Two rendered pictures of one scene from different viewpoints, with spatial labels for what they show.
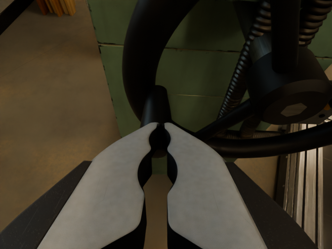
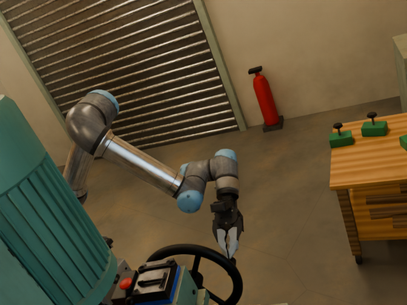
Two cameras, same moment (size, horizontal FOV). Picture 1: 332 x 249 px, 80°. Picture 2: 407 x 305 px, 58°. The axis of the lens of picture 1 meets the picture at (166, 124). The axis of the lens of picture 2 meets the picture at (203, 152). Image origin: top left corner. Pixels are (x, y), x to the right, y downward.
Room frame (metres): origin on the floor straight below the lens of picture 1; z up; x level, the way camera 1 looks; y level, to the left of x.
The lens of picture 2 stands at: (0.78, 0.40, 1.56)
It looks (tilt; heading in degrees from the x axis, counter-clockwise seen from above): 26 degrees down; 206
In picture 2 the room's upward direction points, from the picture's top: 23 degrees counter-clockwise
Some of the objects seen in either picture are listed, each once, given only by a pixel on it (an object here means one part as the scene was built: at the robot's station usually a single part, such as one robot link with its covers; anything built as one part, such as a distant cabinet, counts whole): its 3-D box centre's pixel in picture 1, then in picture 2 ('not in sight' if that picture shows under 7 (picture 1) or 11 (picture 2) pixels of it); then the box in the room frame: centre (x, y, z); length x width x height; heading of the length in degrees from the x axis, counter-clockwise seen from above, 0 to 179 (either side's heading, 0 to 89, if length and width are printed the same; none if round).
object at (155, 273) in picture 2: not in sight; (146, 282); (0.28, -0.10, 0.99); 0.13 x 0.11 x 0.06; 97
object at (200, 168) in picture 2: not in sight; (197, 175); (-0.18, -0.12, 0.97); 0.11 x 0.11 x 0.08; 6
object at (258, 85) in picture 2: not in sight; (264, 98); (-2.39, -0.32, 0.30); 0.19 x 0.18 x 0.60; 179
